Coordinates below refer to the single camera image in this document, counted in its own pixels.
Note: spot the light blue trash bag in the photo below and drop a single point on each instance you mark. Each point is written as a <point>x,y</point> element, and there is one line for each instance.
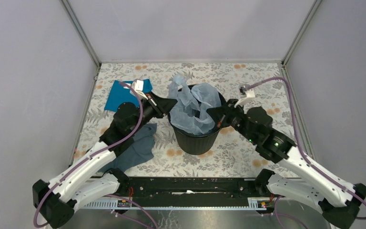
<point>190,112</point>

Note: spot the right aluminium frame post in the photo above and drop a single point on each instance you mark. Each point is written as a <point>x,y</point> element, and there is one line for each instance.
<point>310,15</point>

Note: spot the white slotted cable duct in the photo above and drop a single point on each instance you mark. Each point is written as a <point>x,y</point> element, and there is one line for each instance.
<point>181,203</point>

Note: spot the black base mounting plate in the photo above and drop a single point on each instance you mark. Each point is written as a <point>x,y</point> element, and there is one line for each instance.
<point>145,187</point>

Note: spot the bright blue trash bag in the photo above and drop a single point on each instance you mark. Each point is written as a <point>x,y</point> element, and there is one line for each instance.
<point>119,95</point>

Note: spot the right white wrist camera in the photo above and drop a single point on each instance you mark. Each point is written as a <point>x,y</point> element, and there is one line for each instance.
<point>247,96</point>

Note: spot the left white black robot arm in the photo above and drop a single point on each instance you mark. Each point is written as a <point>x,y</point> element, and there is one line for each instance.
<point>126,143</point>

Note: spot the black plastic trash bin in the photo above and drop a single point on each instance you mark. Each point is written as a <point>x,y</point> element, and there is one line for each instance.
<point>196,144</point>

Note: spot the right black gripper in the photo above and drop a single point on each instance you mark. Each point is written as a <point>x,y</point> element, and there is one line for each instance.
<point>219,113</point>

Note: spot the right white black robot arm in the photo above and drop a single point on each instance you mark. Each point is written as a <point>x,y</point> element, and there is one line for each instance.
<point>336,199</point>

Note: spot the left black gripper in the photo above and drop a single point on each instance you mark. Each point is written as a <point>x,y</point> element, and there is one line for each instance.
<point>164,105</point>

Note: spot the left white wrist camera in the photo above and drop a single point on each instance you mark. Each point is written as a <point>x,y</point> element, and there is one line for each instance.
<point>138,86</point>

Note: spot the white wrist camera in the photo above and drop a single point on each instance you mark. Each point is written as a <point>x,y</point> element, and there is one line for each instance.
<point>247,96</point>
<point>138,86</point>

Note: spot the left aluminium frame post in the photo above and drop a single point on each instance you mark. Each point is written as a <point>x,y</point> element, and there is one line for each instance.
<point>80,31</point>

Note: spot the aluminium frame post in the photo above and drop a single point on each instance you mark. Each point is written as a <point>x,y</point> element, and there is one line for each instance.
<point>80,31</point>
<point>310,15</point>

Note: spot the grey blue trash bag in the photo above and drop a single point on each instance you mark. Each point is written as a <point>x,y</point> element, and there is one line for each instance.
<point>139,152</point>

